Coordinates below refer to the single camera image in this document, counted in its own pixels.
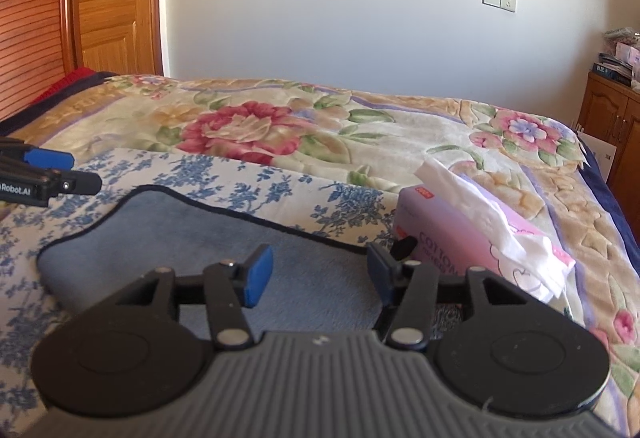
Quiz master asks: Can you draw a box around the floral bed quilt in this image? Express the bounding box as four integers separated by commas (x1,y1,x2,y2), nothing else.
1,75,639,437

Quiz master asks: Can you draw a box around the pink box on cabinet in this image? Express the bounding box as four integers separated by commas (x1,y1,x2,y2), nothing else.
615,42,640,68

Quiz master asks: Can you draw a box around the wooden sideboard cabinet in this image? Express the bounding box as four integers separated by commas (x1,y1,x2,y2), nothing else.
577,72,640,238

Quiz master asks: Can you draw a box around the purple grey microfiber towel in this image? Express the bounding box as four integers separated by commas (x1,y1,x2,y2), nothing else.
36,187,382,336

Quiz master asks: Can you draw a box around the pink tissue box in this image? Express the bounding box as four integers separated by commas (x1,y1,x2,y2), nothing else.
393,156,575,302

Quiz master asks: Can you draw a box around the red blanket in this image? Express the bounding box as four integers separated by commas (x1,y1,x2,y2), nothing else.
32,68,96,104

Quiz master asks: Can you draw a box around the stack of books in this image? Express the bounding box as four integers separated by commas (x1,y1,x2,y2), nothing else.
592,52,632,87

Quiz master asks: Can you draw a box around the wooden louvered wardrobe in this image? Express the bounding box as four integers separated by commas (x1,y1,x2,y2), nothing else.
1,0,76,118

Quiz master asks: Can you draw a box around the blue floral white cloth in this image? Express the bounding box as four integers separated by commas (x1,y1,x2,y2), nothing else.
1,149,397,437

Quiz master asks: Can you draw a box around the navy blue bed sheet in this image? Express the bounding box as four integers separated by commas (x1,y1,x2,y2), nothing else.
580,146,637,247

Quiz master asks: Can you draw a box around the white cardboard box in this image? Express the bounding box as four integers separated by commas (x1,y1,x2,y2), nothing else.
577,130,616,181

